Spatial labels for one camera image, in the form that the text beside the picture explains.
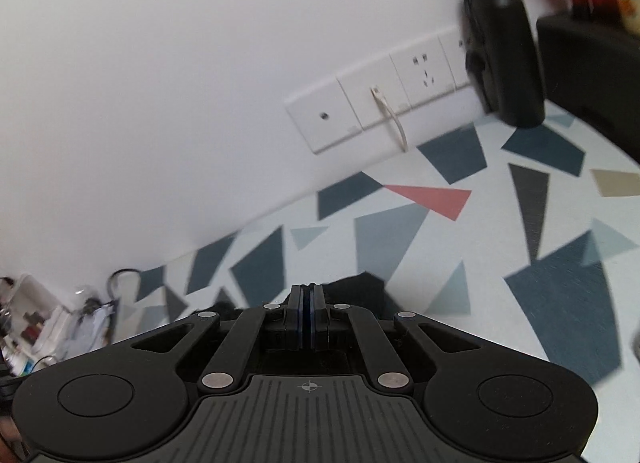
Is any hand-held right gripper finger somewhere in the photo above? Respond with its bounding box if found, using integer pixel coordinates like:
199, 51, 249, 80
112, 285, 304, 392
305, 285, 501, 392

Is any black knitted sweater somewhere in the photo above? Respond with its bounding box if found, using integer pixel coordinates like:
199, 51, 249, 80
212, 272, 387, 374

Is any geometric patterned table cover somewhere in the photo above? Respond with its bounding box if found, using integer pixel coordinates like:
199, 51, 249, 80
107, 108, 640, 389

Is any clear plastic wrap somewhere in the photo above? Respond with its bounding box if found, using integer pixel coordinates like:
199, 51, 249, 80
69, 285, 121, 347

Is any white box of small items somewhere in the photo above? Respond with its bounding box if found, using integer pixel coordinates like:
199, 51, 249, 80
0, 273, 72, 375

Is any black water bottle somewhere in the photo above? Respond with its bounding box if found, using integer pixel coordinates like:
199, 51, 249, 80
460, 0, 547, 128

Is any black box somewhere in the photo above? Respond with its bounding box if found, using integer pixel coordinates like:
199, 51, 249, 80
536, 12, 640, 164

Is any yellow cup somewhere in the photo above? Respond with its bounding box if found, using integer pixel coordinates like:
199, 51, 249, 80
611, 0, 640, 34

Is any black cable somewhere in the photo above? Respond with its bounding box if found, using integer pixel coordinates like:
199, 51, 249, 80
106, 268, 147, 302

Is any white wall plate with hole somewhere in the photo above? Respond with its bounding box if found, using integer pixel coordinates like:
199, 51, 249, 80
284, 75, 365, 154

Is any white plugged cable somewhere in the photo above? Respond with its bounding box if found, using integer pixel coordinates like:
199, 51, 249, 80
369, 87, 409, 151

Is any white wall data socket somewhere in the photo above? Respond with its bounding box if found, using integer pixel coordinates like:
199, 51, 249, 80
336, 55, 412, 132

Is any white wall power socket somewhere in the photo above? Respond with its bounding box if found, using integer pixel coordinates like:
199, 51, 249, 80
439, 25, 475, 90
389, 35, 457, 110

